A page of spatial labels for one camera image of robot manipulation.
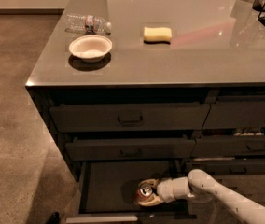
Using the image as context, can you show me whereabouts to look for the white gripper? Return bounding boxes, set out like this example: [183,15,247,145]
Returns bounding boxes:
[137,177,191,207]

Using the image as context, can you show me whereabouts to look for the red coke can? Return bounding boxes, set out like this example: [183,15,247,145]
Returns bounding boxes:
[135,183,153,203]

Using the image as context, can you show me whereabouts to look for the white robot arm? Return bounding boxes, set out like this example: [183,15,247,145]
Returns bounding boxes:
[135,169,265,224]

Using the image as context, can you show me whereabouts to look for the middle left drawer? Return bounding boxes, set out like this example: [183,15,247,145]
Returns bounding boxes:
[65,137,195,161]

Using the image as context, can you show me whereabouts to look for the open bottom left drawer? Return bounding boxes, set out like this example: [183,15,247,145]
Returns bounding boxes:
[66,160,196,224]

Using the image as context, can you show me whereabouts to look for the middle right drawer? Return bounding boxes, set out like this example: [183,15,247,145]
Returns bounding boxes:
[191,135,265,158]

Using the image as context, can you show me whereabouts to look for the bottom right drawer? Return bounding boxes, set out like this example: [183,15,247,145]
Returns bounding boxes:
[182,159,265,175]

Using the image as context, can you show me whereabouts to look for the top left drawer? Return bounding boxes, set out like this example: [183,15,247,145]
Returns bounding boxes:
[49,103,210,133]

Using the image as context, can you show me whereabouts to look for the dark grey drawer cabinet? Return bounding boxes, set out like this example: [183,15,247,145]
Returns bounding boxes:
[26,0,265,174]

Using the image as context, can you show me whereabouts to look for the top right drawer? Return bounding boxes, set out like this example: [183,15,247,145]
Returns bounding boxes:
[203,96,265,129]

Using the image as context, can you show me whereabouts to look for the black object at floor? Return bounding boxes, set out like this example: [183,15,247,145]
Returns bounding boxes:
[45,212,60,224]

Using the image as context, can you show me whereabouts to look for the white paper bowl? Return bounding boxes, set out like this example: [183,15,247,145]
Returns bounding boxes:
[68,35,113,63]

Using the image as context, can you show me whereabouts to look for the yellow sponge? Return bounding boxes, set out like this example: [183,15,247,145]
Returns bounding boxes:
[144,27,172,43]

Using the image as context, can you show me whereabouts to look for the clear plastic water bottle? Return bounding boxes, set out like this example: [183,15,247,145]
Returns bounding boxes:
[66,13,112,35]

